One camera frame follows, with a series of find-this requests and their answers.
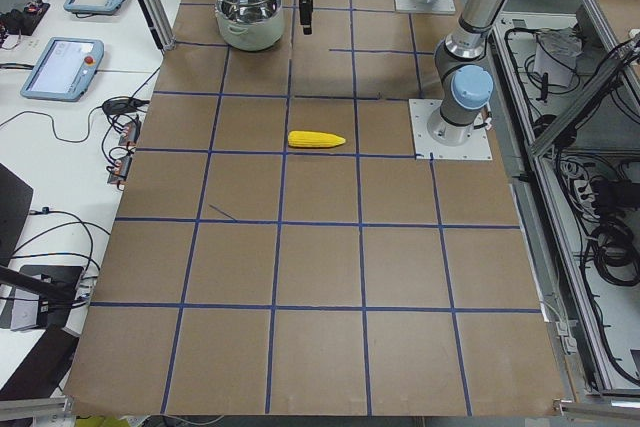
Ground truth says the yellow corn cob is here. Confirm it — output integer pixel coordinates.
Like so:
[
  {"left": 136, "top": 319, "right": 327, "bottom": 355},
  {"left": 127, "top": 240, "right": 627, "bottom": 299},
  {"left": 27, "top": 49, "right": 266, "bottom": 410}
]
[{"left": 287, "top": 130, "right": 346, "bottom": 149}]

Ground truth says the lower teach pendant tablet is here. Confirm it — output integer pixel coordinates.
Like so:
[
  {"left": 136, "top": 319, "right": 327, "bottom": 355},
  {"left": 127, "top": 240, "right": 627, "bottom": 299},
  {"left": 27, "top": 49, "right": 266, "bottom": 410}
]
[{"left": 20, "top": 37, "right": 104, "bottom": 102}]

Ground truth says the black camera stand base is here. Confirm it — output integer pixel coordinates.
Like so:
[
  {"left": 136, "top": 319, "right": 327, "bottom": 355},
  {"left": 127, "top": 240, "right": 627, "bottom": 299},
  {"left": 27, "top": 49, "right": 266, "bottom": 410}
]
[{"left": 1, "top": 265, "right": 84, "bottom": 331}]

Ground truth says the pale green cooking pot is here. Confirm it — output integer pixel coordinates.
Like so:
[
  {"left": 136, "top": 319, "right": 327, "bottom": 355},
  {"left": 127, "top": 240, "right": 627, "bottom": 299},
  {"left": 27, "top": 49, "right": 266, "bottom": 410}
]
[{"left": 215, "top": 0, "right": 285, "bottom": 52}]

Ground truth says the small circuit board box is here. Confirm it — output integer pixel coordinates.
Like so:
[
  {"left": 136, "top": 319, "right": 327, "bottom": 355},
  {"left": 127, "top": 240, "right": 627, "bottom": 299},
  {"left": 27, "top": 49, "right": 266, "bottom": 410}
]
[{"left": 1, "top": 2, "right": 50, "bottom": 36}]

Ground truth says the usb hub with cables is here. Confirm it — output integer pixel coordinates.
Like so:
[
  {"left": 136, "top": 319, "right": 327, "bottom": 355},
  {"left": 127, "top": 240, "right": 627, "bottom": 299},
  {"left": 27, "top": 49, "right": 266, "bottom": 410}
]
[{"left": 101, "top": 114, "right": 142, "bottom": 190}]

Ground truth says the black cable bundle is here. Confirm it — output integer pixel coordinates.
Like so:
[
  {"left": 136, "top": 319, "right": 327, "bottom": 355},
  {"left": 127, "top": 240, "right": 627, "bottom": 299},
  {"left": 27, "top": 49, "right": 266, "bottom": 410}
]
[{"left": 502, "top": 21, "right": 640, "bottom": 398}]

